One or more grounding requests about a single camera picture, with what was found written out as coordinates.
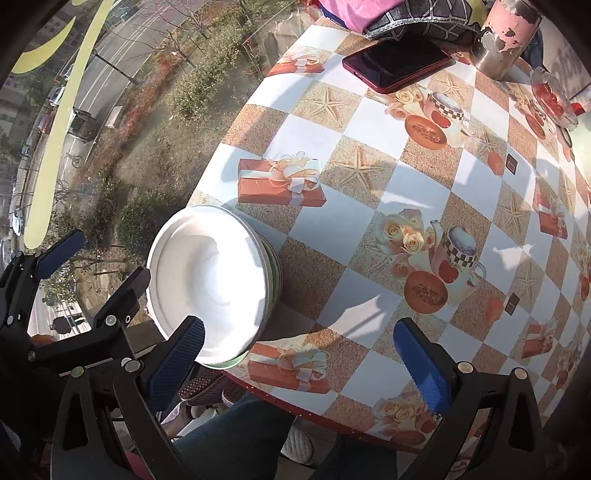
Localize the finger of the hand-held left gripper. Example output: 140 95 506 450
0 230 86 333
92 267 152 334

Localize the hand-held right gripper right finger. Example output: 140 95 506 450
393 318 555 480

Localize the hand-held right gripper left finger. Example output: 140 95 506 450
51 316 206 480

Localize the white bowl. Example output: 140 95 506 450
147 205 271 363
231 217 278 352

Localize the dark patterned shoe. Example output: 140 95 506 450
178 371 232 402

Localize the person's left leg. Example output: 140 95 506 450
173 392 296 480

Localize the person's leg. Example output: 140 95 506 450
307 434 400 480
173 392 296 480

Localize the yellow window sticker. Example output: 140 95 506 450
23 0 116 250
11 18 77 75

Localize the person's right leg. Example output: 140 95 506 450
307 434 400 480

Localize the white slipper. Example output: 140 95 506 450
281 425 319 464

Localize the printed checkered tablecloth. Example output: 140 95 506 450
185 18 591 450

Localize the glass bowl of tomatoes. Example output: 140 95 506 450
530 67 580 130

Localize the red smartphone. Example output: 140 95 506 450
342 37 455 94

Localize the pink peeling metal flask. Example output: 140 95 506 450
471 0 543 79

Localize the checked navy pink cloth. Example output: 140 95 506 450
318 0 485 40

